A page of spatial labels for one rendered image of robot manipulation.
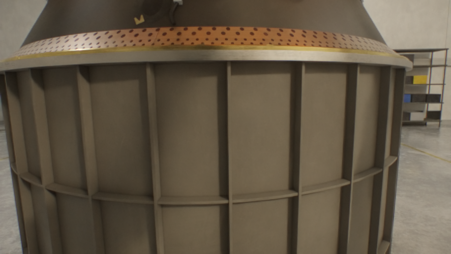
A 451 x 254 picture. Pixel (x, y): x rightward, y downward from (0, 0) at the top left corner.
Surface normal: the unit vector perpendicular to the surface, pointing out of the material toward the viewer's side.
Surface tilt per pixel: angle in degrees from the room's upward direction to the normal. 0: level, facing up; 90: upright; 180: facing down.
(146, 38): 43
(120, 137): 90
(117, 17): 62
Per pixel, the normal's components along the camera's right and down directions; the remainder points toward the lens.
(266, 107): 0.20, 0.11
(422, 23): -0.08, 0.12
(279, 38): 0.14, -0.65
